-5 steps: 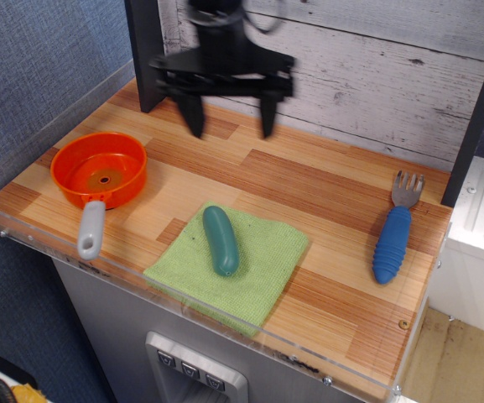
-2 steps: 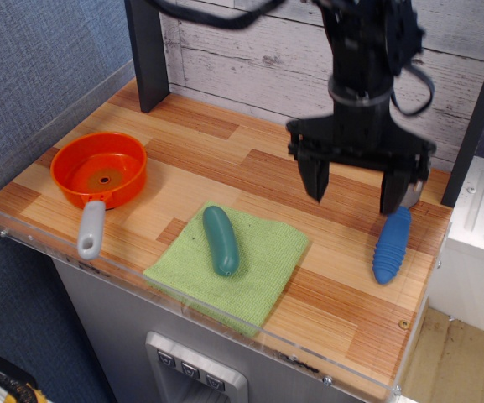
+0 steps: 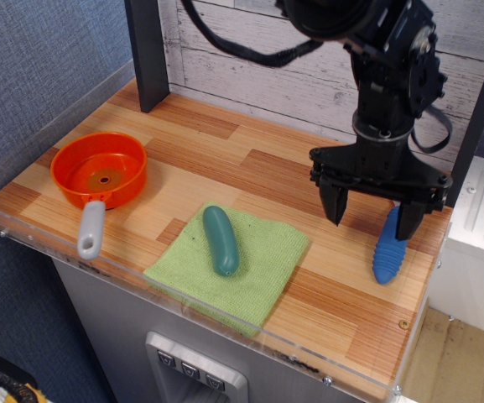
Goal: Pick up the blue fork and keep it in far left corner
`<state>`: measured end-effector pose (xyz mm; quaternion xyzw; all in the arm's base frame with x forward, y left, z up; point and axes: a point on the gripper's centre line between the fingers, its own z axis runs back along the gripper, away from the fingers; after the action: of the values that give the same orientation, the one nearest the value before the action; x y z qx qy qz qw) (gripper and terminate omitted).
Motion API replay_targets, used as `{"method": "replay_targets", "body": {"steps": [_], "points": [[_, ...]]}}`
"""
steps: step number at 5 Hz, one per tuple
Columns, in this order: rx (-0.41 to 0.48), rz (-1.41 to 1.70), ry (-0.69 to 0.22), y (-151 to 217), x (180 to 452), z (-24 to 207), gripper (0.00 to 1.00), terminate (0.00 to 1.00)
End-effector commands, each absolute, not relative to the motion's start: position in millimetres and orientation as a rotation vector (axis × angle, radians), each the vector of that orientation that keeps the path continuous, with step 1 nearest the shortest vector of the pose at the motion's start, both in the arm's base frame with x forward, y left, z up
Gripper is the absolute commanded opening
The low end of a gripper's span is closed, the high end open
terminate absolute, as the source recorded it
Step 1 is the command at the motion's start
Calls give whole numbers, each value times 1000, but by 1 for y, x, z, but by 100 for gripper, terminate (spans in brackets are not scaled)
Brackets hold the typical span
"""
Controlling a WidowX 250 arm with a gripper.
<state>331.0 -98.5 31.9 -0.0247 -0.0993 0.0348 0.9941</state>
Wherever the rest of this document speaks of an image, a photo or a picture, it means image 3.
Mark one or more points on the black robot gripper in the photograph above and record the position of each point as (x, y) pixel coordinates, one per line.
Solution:
(380, 163)

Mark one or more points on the blue handled metal fork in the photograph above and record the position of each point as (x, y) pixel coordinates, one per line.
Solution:
(389, 252)

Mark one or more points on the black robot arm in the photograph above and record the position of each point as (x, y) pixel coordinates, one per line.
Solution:
(398, 78)

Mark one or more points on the yellow object at corner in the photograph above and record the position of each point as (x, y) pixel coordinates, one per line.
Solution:
(24, 394)

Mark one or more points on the green cloth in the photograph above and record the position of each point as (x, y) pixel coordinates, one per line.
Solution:
(269, 252)

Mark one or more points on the green toy cucumber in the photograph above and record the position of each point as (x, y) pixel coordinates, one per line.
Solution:
(222, 241)

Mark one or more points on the silver control panel with buttons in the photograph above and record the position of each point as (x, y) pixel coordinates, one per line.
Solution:
(184, 375)

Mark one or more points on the orange toy pan grey handle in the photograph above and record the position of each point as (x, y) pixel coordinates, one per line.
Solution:
(98, 172)

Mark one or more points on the clear acrylic guard rail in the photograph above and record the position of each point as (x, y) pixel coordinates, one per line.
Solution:
(225, 131)

